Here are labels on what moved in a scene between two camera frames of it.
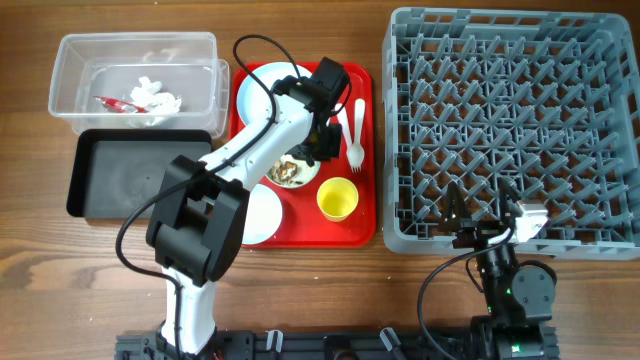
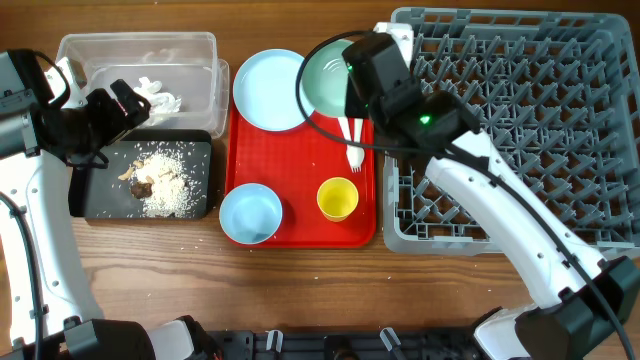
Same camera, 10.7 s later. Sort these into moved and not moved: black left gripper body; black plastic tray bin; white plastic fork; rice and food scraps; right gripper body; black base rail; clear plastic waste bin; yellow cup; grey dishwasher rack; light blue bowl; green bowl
Moved: green bowl; right gripper body; black left gripper body; rice and food scraps
Not moved: black plastic tray bin; grey dishwasher rack; black base rail; white plastic fork; light blue bowl; yellow cup; clear plastic waste bin
